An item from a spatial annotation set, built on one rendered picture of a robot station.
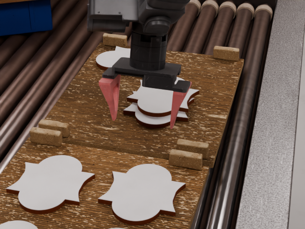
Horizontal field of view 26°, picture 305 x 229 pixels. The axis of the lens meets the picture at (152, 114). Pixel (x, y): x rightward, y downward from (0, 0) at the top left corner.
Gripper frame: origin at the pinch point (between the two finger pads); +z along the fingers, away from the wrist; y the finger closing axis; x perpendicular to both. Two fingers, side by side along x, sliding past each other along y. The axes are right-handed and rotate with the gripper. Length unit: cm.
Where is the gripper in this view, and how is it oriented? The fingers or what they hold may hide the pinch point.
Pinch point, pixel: (143, 118)
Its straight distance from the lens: 108.7
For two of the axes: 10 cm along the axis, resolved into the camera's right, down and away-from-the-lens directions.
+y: 9.8, 1.4, -1.6
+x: 2.0, -3.2, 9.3
